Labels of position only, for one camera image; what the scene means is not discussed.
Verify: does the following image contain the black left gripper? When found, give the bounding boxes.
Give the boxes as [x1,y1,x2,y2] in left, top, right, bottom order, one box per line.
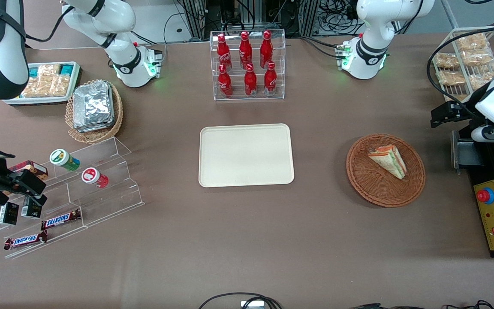
[431,101,479,128]

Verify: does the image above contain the triangle sandwich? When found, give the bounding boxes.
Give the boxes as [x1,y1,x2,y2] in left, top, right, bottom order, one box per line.
[367,145,407,180]

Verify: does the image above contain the oval light wicker basket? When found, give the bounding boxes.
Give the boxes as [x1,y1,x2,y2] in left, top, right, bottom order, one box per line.
[65,80,124,144]

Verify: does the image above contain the round brown wicker basket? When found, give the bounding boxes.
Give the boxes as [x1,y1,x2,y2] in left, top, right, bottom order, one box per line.
[346,134,426,208]

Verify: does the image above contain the white rectangular snack tray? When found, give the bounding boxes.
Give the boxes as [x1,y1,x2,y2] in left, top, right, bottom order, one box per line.
[3,61,81,106]

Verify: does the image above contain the beige rectangular tray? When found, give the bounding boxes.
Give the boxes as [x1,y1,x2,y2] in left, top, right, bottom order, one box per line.
[199,124,295,188]

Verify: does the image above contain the small black box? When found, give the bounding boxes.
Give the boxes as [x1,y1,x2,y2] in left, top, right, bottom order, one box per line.
[21,197,42,219]
[0,202,19,226]

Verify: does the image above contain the clear bagged pastry packet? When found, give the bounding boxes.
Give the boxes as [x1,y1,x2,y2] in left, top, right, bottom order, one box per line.
[468,64,494,90]
[461,50,494,67]
[456,33,489,52]
[434,52,460,69]
[437,70,466,86]

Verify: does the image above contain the brown chocolate box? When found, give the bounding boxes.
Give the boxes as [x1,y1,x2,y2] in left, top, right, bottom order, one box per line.
[9,161,49,181]

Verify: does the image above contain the Snickers bar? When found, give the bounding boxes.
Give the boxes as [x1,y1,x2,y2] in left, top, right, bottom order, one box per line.
[3,231,48,251]
[41,209,81,230]

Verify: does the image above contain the grey metal block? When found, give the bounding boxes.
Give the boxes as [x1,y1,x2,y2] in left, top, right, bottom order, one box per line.
[451,130,485,172]

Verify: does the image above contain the green can white lid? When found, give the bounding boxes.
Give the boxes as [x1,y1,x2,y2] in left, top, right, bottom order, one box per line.
[50,149,80,172]

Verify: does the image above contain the red can white lid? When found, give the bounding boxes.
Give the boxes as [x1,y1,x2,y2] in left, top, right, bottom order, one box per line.
[81,167,109,189]

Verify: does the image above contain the clear acrylic stepped display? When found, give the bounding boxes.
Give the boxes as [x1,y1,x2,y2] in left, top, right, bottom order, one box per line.
[0,136,145,259]

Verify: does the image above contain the clear cracker packet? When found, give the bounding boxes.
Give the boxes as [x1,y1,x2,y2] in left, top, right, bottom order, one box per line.
[22,76,51,97]
[38,64,61,78]
[49,74,70,97]

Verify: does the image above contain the silver foil package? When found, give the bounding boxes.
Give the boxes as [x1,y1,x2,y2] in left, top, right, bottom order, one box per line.
[73,81,115,133]

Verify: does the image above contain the clear acrylic bottle rack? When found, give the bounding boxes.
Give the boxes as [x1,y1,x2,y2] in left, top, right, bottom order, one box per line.
[211,29,286,101]

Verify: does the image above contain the red cola bottle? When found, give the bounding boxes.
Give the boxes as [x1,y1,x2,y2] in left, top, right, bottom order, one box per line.
[217,34,232,72]
[260,31,273,68]
[218,64,233,98]
[264,61,277,96]
[244,64,258,97]
[239,31,253,69]

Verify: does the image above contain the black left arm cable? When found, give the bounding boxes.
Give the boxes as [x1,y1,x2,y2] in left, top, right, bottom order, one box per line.
[427,24,494,121]

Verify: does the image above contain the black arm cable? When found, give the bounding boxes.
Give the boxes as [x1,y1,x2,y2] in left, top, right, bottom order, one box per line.
[427,24,494,121]
[23,5,76,43]

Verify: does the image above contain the white wire rack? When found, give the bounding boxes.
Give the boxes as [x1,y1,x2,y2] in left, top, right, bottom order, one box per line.
[429,27,494,103]

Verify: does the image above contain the black left base cables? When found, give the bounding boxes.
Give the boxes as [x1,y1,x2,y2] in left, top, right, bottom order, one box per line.
[301,36,347,59]

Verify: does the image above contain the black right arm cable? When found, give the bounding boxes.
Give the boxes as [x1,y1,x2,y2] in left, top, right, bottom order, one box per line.
[23,5,76,43]

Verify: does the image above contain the black looped cable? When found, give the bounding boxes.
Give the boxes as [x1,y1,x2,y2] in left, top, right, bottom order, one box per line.
[199,293,283,309]

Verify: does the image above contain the aluminium frame rack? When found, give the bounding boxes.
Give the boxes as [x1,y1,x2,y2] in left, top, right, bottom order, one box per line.
[178,0,361,40]

